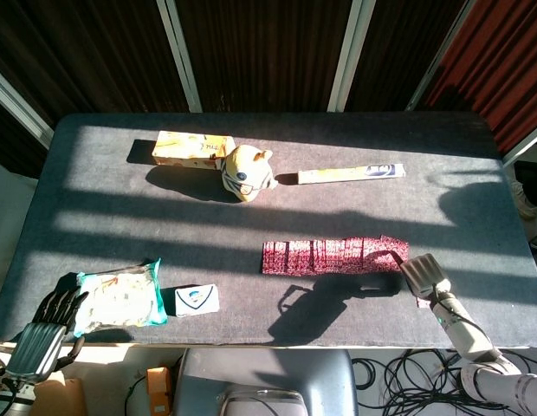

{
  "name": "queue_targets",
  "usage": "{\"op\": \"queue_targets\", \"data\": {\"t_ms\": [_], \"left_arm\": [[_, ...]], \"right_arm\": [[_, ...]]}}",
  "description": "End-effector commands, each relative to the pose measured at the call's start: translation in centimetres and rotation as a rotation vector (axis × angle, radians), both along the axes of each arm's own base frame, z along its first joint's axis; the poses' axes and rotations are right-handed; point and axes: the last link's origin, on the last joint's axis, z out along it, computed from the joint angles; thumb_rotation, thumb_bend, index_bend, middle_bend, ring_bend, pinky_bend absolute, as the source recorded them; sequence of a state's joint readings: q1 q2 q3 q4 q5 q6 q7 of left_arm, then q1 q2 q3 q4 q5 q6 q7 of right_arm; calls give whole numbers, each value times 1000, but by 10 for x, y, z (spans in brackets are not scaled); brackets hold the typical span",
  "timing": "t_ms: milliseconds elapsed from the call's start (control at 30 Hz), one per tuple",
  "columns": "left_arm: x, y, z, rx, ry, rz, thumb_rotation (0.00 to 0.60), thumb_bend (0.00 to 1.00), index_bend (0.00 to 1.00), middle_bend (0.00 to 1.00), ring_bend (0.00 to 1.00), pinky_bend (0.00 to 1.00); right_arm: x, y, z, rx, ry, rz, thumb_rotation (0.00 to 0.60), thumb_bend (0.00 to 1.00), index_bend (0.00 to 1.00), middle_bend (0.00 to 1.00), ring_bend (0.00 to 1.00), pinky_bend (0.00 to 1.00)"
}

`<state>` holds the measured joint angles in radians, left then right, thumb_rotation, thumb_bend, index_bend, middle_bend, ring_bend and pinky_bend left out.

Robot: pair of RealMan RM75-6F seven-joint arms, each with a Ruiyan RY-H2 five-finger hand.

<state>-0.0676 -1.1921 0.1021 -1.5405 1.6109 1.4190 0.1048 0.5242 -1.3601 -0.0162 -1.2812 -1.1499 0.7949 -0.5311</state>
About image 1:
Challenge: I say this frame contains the teal white snack bag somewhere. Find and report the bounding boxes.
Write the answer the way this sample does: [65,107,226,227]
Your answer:
[73,257,169,340]

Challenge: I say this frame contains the white blue soap box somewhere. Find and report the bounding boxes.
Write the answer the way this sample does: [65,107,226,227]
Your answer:
[172,283,221,317]

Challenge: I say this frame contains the orange patterned cardboard box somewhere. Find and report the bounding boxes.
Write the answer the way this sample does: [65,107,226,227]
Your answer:
[151,130,234,170]

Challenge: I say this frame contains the red brown curtain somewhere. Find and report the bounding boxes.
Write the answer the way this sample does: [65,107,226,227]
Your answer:
[422,0,537,157]

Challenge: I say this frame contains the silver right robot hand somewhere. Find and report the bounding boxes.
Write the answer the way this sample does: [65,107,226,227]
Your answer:
[390,250,452,304]

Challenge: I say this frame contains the dark brown curtain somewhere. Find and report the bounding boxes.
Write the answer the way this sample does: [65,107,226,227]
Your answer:
[0,0,451,179]

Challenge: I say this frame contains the yellow plush toy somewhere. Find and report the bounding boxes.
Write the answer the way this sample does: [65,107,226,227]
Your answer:
[219,144,279,204]

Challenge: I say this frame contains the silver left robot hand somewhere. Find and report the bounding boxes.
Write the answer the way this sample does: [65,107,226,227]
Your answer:
[5,285,90,386]

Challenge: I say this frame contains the small orange box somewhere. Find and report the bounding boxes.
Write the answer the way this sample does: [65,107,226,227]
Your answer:
[146,366,173,416]

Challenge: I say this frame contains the tangle of black cables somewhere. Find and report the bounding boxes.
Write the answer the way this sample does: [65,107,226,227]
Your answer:
[350,346,527,416]

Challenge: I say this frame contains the white window frame post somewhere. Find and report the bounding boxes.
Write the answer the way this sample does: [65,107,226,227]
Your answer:
[327,0,377,114]
[156,0,204,114]
[0,63,55,151]
[405,0,474,113]
[501,124,537,169]

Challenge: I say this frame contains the grey robot torso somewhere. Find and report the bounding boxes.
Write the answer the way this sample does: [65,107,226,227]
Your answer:
[171,346,361,416]

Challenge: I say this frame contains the long toothpaste box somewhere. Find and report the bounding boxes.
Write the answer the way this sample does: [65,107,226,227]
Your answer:
[296,162,407,185]

